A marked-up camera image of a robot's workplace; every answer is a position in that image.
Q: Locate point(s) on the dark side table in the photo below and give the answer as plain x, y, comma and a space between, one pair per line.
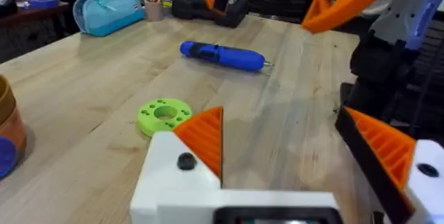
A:
27, 26

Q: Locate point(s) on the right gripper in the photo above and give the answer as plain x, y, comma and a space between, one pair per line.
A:
399, 19

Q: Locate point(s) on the blue tape roll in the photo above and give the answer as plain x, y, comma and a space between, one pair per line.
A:
43, 1

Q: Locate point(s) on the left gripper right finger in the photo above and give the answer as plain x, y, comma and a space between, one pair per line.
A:
392, 151

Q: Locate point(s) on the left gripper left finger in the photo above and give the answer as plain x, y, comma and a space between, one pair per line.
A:
166, 175

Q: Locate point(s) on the light blue zip bag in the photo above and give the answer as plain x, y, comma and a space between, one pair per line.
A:
107, 12

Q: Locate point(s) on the blue electric screwdriver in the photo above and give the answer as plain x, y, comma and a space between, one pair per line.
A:
236, 57

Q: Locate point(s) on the beige cup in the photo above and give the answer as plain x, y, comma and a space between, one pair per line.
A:
153, 11

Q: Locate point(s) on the green disc with holes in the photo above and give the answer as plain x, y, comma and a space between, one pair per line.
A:
149, 116

